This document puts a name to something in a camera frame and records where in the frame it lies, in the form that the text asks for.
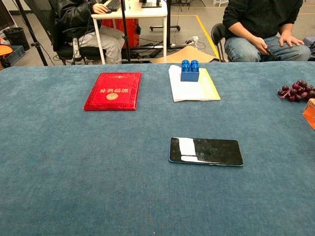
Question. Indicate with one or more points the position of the black rolling stand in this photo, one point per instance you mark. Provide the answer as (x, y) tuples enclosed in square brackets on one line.
[(169, 24)]

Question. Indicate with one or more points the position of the person in black jacket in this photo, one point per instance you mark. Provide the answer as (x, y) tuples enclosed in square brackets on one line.
[(78, 27)]

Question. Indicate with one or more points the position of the red certificate folder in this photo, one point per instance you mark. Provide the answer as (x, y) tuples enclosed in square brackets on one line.
[(113, 91)]

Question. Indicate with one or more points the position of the black tripod stand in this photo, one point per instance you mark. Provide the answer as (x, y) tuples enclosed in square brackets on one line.
[(30, 32)]

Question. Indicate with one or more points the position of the black vertical pole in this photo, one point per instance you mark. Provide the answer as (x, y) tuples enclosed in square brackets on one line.
[(125, 32)]

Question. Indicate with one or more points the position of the person in black sweater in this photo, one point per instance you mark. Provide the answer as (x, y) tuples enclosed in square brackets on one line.
[(263, 27)]

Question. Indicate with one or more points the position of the blue plastic crate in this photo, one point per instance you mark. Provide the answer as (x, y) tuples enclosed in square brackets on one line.
[(16, 54)]

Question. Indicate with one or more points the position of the white and yellow notebook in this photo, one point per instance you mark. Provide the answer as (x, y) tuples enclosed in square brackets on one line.
[(194, 89)]

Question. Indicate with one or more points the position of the red cabinet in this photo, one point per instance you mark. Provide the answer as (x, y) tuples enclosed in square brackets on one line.
[(123, 30)]

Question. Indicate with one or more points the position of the dark red grape bunch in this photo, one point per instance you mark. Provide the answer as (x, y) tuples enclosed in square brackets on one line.
[(299, 90)]

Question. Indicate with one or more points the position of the black trash bin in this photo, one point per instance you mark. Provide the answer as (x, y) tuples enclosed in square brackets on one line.
[(16, 37)]

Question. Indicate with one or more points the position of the blue table cloth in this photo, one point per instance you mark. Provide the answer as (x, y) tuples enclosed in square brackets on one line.
[(123, 159)]

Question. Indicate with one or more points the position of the black smartphone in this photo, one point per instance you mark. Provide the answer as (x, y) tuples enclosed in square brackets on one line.
[(209, 151)]

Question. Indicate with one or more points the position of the white power strip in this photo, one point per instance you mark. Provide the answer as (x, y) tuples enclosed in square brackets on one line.
[(192, 39)]

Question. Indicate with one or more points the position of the blue toy building block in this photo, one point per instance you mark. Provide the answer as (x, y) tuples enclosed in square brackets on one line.
[(190, 72)]

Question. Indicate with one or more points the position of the black keyboard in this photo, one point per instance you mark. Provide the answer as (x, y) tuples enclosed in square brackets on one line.
[(113, 5)]

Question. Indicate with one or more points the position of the orange box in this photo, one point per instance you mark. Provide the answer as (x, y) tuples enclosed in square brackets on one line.
[(310, 113)]

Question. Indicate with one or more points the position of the black office chair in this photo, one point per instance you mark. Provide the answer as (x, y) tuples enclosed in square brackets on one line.
[(70, 50)]

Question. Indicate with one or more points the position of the orange round object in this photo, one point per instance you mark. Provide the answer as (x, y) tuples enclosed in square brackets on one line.
[(5, 50)]

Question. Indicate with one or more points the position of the white desk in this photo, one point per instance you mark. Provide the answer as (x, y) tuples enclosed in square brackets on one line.
[(137, 12)]

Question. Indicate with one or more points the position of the brown cardboard sheet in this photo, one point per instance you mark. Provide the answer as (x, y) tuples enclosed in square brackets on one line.
[(187, 55)]

